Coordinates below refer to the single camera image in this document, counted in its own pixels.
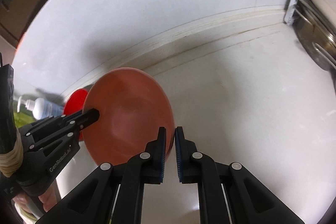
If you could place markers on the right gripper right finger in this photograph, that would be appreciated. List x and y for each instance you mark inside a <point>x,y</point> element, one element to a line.
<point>227,193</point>

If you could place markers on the person's left hand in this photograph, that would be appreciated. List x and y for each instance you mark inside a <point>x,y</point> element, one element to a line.
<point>49,199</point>

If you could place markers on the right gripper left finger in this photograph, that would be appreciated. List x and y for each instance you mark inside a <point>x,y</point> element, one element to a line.
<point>113,194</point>

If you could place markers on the red black bowl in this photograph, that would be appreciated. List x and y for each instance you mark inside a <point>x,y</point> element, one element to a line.
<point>75,102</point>

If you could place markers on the pink bowl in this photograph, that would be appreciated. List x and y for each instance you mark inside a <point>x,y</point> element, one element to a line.
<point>132,108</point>

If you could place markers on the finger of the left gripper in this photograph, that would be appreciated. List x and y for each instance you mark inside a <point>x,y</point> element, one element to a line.
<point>38,141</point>
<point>48,125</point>

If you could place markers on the stainless steel pot upper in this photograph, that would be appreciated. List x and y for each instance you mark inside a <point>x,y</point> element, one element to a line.
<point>315,33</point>

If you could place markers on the white blue pump bottle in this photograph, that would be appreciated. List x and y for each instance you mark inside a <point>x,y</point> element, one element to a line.
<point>40,108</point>

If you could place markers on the green dish soap bottle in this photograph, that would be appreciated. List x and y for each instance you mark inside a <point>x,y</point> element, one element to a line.
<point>22,119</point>

